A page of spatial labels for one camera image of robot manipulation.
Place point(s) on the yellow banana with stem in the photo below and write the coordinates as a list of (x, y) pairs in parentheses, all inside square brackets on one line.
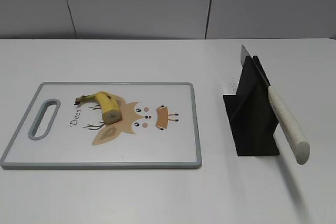
[(111, 112)]

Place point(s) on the knife with white handle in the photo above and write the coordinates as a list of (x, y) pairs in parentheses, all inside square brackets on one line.
[(292, 130)]

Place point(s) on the black knife stand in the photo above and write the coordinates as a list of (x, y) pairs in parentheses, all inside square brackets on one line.
[(251, 118)]

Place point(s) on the white cutting board grey rim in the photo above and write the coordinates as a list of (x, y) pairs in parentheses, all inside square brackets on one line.
[(159, 128)]

